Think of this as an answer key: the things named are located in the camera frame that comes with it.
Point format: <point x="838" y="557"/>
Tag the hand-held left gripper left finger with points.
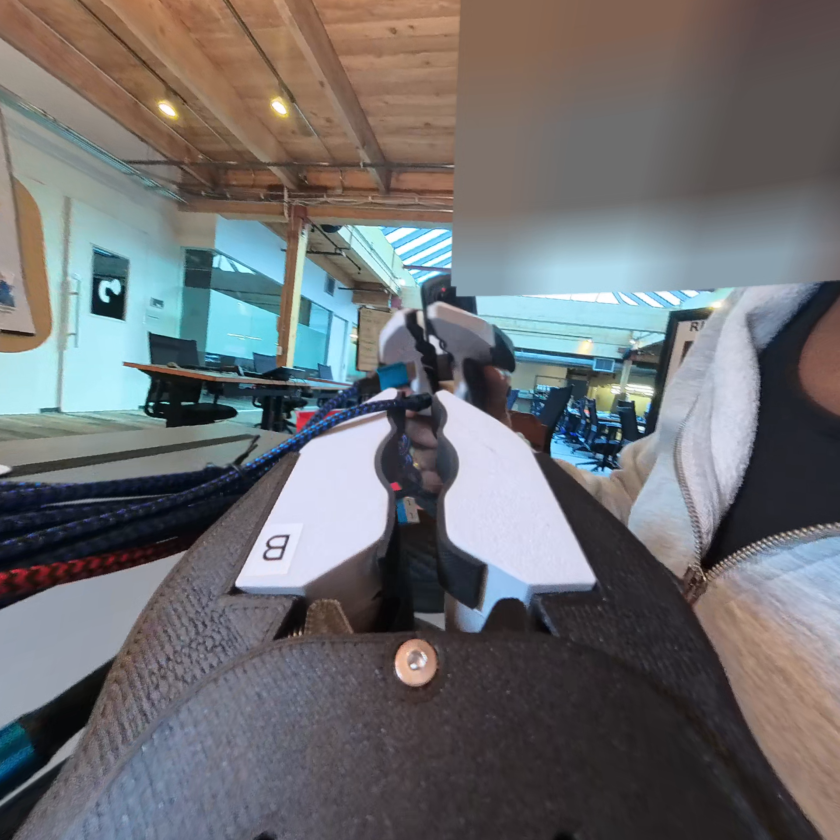
<point x="328" y="499"/>

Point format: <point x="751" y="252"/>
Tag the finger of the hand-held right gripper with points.
<point x="394" y="338"/>
<point x="463" y="328"/>

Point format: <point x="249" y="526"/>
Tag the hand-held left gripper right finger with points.
<point x="512" y="512"/>

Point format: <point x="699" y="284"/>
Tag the person's right forearm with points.
<point x="604" y="485"/>

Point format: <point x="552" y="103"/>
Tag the person's right hand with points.
<point x="499" y="400"/>

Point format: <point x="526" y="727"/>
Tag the red plastic bin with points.
<point x="305" y="421"/>

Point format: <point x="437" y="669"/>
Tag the brown wooden cabinet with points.
<point x="530" y="433"/>

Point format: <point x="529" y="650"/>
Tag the black office chair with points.
<point x="279" y="394"/>
<point x="172" y="367"/>

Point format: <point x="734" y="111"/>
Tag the row of black office chairs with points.
<point x="604" y="426"/>

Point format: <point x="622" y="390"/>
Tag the glass office partition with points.
<point x="243" y="308"/>

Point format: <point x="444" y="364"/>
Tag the long wooden desk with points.
<point x="197" y="373"/>

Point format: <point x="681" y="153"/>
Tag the black framed sign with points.
<point x="676" y="354"/>

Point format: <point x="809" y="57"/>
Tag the round ceiling light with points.
<point x="279" y="106"/>
<point x="167" y="109"/>

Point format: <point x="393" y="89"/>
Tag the black shirt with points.
<point x="794" y="446"/>

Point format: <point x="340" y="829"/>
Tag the wooden framed sign board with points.
<point x="29" y="275"/>

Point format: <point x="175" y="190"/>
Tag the wooden post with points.
<point x="292" y="289"/>

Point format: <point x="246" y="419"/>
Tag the black white wall poster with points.
<point x="109" y="283"/>

